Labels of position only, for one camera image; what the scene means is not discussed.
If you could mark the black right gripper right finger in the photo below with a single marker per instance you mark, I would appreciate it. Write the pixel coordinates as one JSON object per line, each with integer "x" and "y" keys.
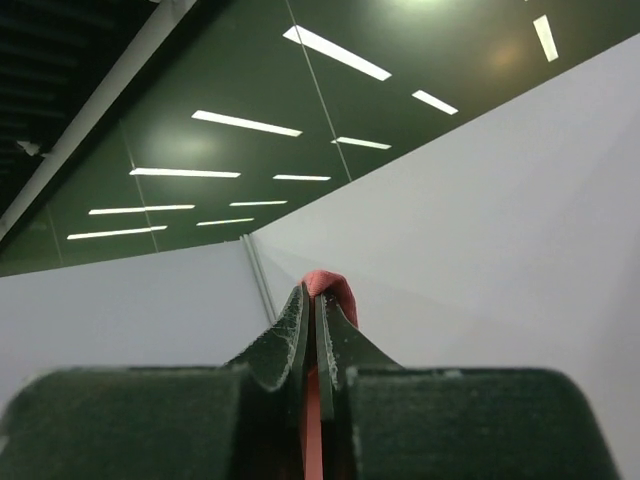
{"x": 339, "y": 346}

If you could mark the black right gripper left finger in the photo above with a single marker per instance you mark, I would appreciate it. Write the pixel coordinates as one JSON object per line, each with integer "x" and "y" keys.
{"x": 272, "y": 400}

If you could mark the pink t-shirt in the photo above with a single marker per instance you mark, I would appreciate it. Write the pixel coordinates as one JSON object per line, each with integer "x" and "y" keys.
{"x": 320, "y": 282}

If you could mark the left aluminium frame post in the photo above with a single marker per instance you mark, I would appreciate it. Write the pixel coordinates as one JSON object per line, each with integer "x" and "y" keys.
{"x": 259, "y": 276}

